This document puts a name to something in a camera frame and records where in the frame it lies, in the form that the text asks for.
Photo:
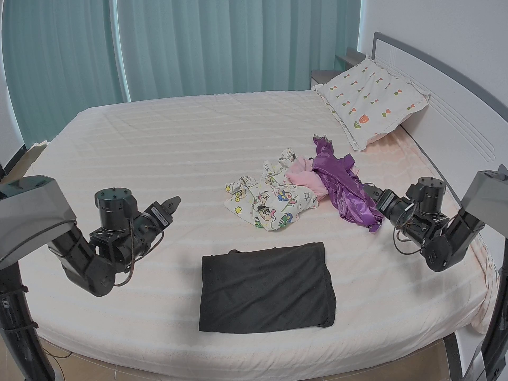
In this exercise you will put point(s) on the pink garment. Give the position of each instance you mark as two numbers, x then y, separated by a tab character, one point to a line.
305	179

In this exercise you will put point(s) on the white printed pillow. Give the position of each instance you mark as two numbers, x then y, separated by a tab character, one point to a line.
369	97

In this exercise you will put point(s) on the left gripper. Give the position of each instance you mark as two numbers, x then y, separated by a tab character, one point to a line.
150	226

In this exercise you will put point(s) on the bed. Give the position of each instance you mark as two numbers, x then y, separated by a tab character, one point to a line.
158	153

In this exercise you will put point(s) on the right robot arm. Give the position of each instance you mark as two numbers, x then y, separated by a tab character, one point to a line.
484	197

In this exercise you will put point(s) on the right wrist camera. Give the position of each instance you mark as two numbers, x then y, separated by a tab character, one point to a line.
412	192

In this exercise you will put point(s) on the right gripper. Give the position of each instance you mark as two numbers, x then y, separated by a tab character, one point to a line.
393	206

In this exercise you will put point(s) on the white printed garment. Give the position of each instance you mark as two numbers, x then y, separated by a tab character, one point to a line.
270	204

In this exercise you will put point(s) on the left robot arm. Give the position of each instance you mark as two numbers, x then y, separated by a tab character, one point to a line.
35	212

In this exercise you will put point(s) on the purple garment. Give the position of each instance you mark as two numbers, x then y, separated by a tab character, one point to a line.
345	189

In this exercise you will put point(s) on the black T-shirt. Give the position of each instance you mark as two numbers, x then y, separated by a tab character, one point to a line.
266	288

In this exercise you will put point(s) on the grey bedside table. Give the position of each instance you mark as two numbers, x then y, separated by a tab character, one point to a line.
321	77

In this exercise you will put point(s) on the blue-green curtain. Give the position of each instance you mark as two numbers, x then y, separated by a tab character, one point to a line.
238	34
59	54

